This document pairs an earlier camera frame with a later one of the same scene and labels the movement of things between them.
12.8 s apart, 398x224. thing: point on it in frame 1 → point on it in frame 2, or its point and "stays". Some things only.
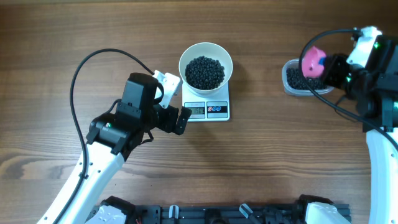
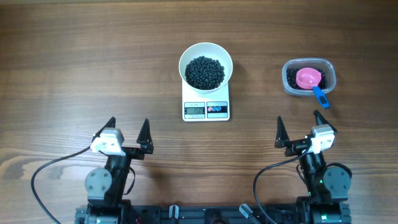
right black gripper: (334, 64) → (282, 140)
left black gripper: (172, 113) → (145, 145)
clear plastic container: (294, 84) stays
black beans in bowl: (204, 73) stays
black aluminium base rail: (217, 214) stays
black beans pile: (295, 80) stays
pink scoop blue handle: (313, 63) → (308, 78)
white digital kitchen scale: (212, 108) stays
